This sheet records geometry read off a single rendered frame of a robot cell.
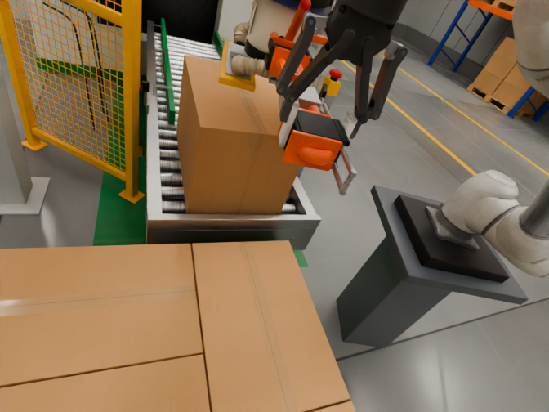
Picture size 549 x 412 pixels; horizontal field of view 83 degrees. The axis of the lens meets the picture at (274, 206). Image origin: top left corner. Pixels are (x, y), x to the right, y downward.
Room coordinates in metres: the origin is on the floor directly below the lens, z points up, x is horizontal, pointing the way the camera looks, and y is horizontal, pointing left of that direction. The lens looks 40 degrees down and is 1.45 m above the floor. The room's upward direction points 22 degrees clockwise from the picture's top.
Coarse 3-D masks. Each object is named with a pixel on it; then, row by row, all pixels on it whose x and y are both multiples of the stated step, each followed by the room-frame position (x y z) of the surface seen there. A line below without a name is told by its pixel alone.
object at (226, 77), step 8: (224, 48) 1.02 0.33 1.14; (224, 56) 0.95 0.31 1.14; (232, 56) 0.96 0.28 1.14; (224, 64) 0.89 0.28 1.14; (224, 72) 0.84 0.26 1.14; (232, 72) 0.85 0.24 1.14; (224, 80) 0.80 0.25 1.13; (232, 80) 0.81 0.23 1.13; (240, 80) 0.83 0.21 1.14; (248, 80) 0.85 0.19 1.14; (240, 88) 0.82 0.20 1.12; (248, 88) 0.82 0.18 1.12
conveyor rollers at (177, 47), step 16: (160, 48) 2.35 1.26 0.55; (176, 48) 2.48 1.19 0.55; (192, 48) 2.62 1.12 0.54; (208, 48) 2.77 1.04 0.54; (160, 64) 2.10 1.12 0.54; (176, 64) 2.23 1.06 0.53; (160, 80) 1.86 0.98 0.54; (176, 80) 1.99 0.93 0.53; (160, 96) 1.70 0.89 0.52; (176, 96) 1.75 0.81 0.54; (160, 112) 1.48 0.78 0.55; (176, 112) 1.59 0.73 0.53; (160, 128) 1.38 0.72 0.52; (176, 128) 1.43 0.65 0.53; (160, 144) 1.23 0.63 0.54; (176, 144) 1.27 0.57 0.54; (160, 160) 1.10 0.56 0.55; (176, 160) 1.19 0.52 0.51; (160, 176) 1.01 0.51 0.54; (176, 176) 1.04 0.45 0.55; (176, 192) 0.95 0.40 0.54; (176, 208) 0.87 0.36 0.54; (288, 208) 1.12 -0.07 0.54
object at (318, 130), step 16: (304, 112) 0.46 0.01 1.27; (304, 128) 0.40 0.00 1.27; (320, 128) 0.42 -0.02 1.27; (336, 128) 0.44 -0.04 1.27; (288, 144) 0.38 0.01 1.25; (304, 144) 0.39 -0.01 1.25; (320, 144) 0.40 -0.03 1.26; (336, 144) 0.40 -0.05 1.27; (288, 160) 0.39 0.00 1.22; (304, 160) 0.39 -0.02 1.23
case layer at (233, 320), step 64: (0, 256) 0.43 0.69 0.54; (64, 256) 0.50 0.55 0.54; (128, 256) 0.58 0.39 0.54; (192, 256) 0.69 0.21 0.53; (256, 256) 0.78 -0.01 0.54; (0, 320) 0.27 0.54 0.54; (64, 320) 0.33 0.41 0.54; (128, 320) 0.39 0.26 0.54; (192, 320) 0.46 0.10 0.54; (256, 320) 0.54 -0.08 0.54; (0, 384) 0.16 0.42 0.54; (64, 384) 0.20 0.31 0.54; (128, 384) 0.25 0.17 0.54; (192, 384) 0.30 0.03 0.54; (256, 384) 0.36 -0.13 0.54; (320, 384) 0.42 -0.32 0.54
